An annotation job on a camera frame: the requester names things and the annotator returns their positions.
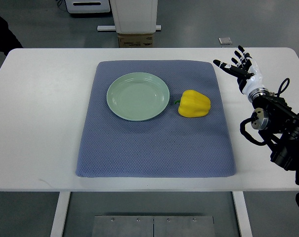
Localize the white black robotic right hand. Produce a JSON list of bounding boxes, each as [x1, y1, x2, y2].
[[213, 45, 264, 96]]

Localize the yellow bell pepper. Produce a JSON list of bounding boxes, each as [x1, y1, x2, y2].
[[174, 89, 211, 118]]

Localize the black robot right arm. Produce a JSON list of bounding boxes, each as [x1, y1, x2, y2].
[[240, 93, 299, 185]]

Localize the small grey floor plate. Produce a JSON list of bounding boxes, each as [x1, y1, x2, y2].
[[218, 37, 233, 45]]

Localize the light green ceramic plate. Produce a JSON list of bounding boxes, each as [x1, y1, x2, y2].
[[106, 72, 170, 121]]

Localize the blue textured cloth mat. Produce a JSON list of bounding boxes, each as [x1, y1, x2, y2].
[[76, 60, 236, 178]]

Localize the brown cardboard box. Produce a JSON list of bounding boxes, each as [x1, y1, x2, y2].
[[118, 34, 154, 48]]

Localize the right white table leg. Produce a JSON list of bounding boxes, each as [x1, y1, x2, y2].
[[232, 191, 253, 237]]

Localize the white table leg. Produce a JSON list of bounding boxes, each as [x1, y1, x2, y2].
[[232, 191, 253, 237], [50, 192, 71, 237]]

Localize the white machine with slot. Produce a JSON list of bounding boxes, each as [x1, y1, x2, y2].
[[65, 0, 111, 14]]

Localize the left white table leg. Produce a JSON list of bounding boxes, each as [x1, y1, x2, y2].
[[50, 192, 71, 237]]

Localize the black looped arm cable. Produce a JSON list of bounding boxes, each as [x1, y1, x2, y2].
[[277, 78, 290, 97]]

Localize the white pedestal column base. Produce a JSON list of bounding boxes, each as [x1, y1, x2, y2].
[[97, 0, 162, 34]]

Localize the grey metal base plate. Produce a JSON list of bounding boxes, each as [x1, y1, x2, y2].
[[92, 215, 215, 237]]

